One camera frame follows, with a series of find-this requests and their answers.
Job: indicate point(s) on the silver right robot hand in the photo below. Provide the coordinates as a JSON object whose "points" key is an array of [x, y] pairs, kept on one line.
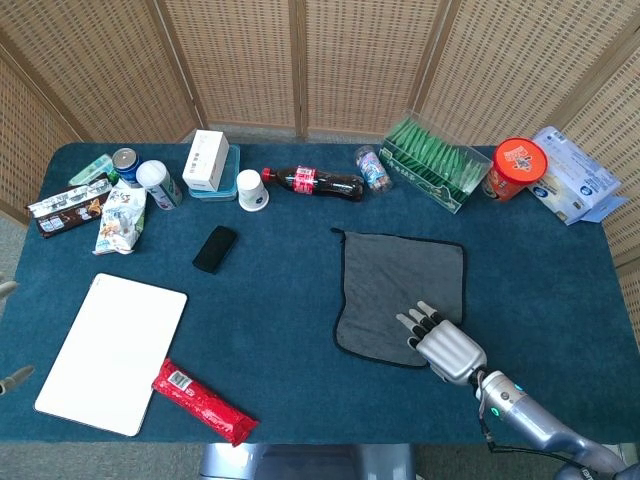
{"points": [[450, 347]]}

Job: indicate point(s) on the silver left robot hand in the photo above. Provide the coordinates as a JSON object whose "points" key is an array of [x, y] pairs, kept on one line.
{"points": [[20, 375]]}

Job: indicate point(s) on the grey and blue cloth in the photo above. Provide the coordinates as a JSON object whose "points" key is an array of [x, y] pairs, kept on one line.
{"points": [[390, 280]]}

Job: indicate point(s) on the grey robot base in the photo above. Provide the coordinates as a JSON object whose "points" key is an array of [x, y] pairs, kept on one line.
{"points": [[305, 462]]}

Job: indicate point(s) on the white rectangular board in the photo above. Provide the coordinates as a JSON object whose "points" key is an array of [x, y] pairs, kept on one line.
{"points": [[112, 352]]}

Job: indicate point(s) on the blue carpet table cover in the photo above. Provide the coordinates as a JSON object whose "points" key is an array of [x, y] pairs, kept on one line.
{"points": [[280, 310]]}

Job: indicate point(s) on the dark brown biscuit package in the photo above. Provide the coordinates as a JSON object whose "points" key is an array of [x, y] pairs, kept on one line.
{"points": [[67, 207]]}

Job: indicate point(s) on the red snack package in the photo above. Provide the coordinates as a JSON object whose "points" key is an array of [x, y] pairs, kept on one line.
{"points": [[202, 400]]}

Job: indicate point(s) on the clear box of green tea sachets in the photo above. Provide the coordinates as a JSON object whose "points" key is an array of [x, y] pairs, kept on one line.
{"points": [[435, 162]]}

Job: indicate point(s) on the white and green snack bag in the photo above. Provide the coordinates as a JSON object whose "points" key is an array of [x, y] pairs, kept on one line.
{"points": [[122, 220]]}

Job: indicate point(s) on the orange instant noodle cup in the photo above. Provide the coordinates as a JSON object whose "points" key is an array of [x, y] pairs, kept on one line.
{"points": [[515, 167]]}

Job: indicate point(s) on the small clear candy bottle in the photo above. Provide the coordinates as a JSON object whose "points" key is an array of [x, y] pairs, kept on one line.
{"points": [[374, 167]]}

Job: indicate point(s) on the cola bottle with red label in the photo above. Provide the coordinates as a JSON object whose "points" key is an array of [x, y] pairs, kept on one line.
{"points": [[320, 182]]}

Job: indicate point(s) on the blue and white tissue package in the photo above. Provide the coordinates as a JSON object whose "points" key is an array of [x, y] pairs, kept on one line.
{"points": [[575, 175]]}

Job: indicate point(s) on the light green small pack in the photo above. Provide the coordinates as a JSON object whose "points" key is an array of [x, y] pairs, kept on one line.
{"points": [[92, 169]]}

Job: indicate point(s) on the black and blue board eraser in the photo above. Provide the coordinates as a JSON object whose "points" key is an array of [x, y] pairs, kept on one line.
{"points": [[215, 249]]}

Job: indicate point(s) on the blue drink can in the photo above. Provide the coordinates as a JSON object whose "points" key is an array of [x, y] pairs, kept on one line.
{"points": [[126, 166]]}

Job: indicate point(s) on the white and green snack canister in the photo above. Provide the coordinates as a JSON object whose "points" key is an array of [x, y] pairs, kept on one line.
{"points": [[160, 185]]}

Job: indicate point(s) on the white paper cup with flower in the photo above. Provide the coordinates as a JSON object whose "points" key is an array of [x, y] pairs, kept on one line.
{"points": [[251, 190]]}

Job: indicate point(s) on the clear container with blue lid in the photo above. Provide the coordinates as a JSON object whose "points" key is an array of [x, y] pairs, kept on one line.
{"points": [[227, 187]]}

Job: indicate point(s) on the white cardboard box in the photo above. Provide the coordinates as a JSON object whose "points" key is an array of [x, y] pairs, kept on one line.
{"points": [[205, 160]]}

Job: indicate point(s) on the wicker folding screen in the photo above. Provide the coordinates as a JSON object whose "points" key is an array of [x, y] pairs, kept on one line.
{"points": [[320, 60]]}

